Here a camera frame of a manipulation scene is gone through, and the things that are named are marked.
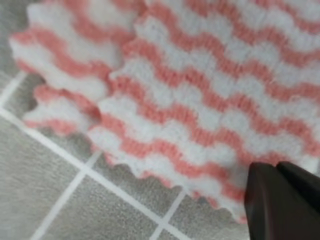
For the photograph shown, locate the pink white wavy towel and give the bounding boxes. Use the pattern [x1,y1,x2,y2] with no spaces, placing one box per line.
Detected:
[9,0,320,222]

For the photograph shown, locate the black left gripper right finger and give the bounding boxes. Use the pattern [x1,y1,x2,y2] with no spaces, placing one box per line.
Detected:
[276,161,320,214]

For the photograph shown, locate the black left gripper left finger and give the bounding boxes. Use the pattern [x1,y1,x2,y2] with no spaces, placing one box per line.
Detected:
[244,162,320,240]

